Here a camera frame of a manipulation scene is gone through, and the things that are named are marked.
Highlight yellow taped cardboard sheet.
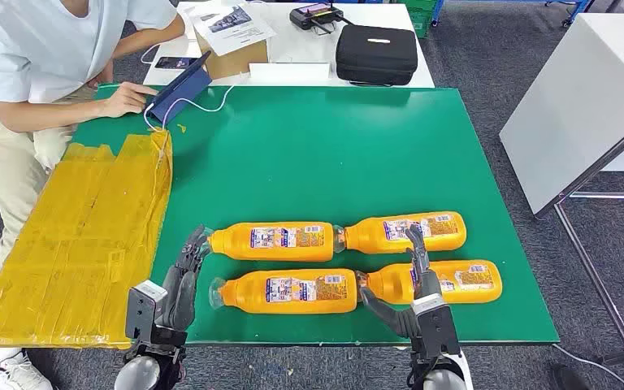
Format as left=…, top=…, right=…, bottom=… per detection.
left=0, top=128, right=174, bottom=351

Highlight brown cardboard box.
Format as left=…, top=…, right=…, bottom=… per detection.
left=193, top=29, right=270, bottom=80

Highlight blue steel rack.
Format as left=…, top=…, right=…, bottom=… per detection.
left=430, top=0, right=596, bottom=28

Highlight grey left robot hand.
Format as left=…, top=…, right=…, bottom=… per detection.
left=158, top=224, right=211, bottom=332

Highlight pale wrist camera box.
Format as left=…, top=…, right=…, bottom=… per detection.
left=124, top=279, right=169, bottom=341
left=409, top=292, right=462, bottom=360

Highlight orange detergent bottle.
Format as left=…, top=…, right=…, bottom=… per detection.
left=333, top=210, right=468, bottom=254
left=356, top=259, right=504, bottom=306
left=202, top=221, right=336, bottom=264
left=208, top=268, right=359, bottom=315

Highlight dark blue tablet case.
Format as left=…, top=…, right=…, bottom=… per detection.
left=144, top=50, right=214, bottom=128

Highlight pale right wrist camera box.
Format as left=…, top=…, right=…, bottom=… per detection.
left=409, top=292, right=462, bottom=360

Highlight printed white paper sheet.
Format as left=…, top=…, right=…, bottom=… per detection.
left=187, top=2, right=278, bottom=58

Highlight black smartphone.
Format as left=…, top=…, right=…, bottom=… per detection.
left=154, top=55, right=199, bottom=71

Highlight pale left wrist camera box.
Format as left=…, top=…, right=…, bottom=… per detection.
left=124, top=279, right=169, bottom=341

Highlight white charging cable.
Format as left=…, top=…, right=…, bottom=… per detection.
left=141, top=83, right=236, bottom=136

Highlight flat white box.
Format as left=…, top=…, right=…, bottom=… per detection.
left=248, top=62, right=332, bottom=83

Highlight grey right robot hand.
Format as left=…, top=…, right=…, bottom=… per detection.
left=359, top=224, right=444, bottom=340

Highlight person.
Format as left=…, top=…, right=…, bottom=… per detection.
left=0, top=0, right=187, bottom=390

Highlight black remote controller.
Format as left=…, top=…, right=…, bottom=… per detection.
left=289, top=2, right=353, bottom=35

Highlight black zip carrying case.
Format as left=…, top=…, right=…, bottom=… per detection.
left=336, top=24, right=419, bottom=87

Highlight white sneaker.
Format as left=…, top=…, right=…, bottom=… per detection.
left=0, top=349, right=54, bottom=390

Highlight white table with metal frame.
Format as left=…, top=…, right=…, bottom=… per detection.
left=499, top=11, right=624, bottom=368

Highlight thin white power cable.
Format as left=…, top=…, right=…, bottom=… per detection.
left=551, top=344, right=624, bottom=390

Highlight black shoe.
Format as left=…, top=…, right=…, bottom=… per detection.
left=550, top=364, right=593, bottom=390

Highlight green plastic crate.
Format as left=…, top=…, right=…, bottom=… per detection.
left=401, top=0, right=437, bottom=39

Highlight person's right hand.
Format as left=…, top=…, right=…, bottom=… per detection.
left=97, top=81, right=160, bottom=119

